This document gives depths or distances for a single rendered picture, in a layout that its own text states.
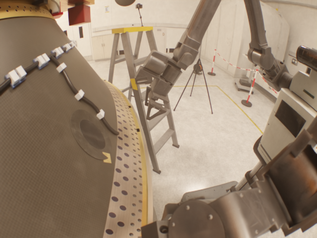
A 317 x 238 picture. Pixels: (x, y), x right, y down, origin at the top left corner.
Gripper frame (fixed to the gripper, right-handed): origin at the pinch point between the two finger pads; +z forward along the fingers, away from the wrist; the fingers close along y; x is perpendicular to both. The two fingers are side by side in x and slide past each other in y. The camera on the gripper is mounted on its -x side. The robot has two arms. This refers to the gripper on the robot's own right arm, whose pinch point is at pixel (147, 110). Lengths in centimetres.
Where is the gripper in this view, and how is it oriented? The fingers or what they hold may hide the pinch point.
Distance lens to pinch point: 55.0
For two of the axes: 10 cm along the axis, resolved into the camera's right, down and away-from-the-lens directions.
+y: 1.3, 6.0, -7.9
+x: 8.5, 3.4, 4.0
